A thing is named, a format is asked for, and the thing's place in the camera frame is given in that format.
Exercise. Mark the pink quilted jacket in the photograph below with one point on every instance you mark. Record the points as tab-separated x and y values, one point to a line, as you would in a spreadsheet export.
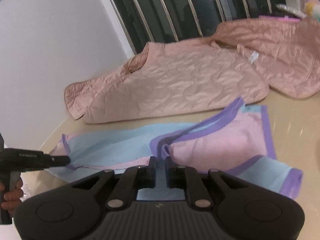
175	85

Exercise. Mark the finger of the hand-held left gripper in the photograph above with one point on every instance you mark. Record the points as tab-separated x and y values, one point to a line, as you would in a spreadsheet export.
57	161

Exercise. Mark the metal window railing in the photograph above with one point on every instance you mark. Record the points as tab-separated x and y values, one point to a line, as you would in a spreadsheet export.
115	10

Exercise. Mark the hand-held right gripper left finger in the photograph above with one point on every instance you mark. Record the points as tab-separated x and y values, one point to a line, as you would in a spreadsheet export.
152	175

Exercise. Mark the person's left hand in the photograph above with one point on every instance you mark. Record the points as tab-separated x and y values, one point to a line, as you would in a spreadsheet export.
15	193

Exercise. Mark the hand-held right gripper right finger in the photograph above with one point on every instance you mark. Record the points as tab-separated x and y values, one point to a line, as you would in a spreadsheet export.
169	175

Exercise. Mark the silver patterned packet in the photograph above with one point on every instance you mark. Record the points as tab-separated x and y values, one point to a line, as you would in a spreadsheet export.
290	8

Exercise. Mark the dark glass window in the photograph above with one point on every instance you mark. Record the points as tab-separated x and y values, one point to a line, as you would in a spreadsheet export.
176	5

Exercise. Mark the pink blue mesh shirt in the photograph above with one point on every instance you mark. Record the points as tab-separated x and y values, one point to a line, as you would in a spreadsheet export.
212	142

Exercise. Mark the white plush toy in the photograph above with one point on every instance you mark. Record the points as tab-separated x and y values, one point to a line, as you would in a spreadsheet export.
311	8

